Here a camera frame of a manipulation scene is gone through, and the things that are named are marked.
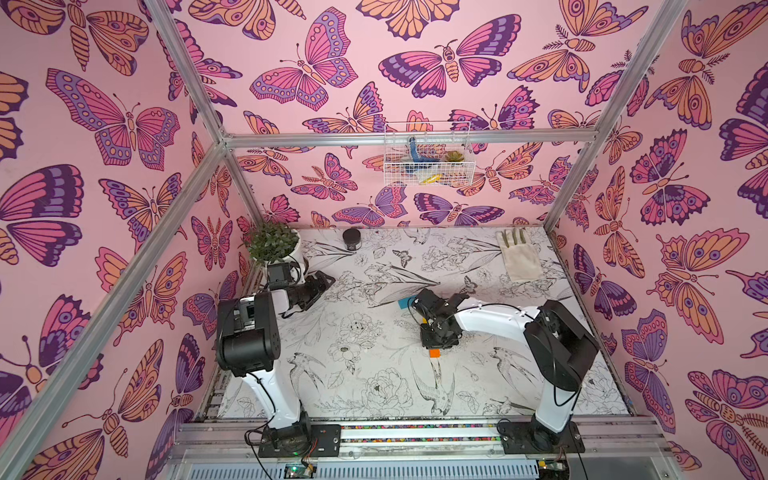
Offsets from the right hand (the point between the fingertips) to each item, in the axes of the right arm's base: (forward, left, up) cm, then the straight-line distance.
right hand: (429, 341), depth 91 cm
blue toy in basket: (+44, +4, +33) cm, 55 cm away
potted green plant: (+23, +49, +19) cm, 57 cm away
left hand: (+18, +32, +4) cm, 37 cm away
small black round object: (+40, +28, +3) cm, 48 cm away
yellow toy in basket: (+35, 0, +34) cm, 49 cm away
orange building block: (-4, -2, +1) cm, 4 cm away
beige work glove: (+33, -36, +1) cm, 49 cm away
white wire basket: (+47, 0, +34) cm, 59 cm away
